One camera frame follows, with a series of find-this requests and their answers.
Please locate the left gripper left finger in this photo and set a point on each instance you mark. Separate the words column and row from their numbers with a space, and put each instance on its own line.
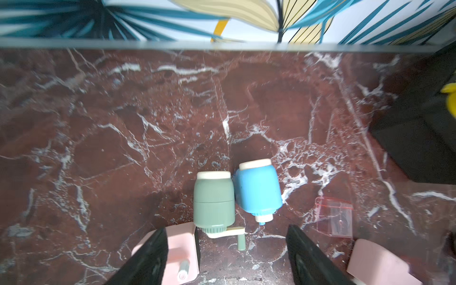
column 147, row 265

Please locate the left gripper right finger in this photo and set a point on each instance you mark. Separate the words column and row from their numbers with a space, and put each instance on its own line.
column 310, row 266

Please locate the blue pencil sharpener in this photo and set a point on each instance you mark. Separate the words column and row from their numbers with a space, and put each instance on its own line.
column 257, row 189

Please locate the green pencil sharpener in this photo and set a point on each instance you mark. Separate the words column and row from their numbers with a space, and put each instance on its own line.
column 214, row 206

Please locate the pink sharpener back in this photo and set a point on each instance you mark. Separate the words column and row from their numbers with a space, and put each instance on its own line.
column 184, row 255

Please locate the pink sharpener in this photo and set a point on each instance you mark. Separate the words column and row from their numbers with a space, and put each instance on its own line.
column 372, row 264
column 184, row 255

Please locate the clear pink tray back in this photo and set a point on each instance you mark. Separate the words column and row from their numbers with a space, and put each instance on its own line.
column 334, row 217

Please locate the pink sharpener right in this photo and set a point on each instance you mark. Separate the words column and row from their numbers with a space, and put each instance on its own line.
column 372, row 264

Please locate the yellow black toolbox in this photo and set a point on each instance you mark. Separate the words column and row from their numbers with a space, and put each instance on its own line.
column 419, row 130

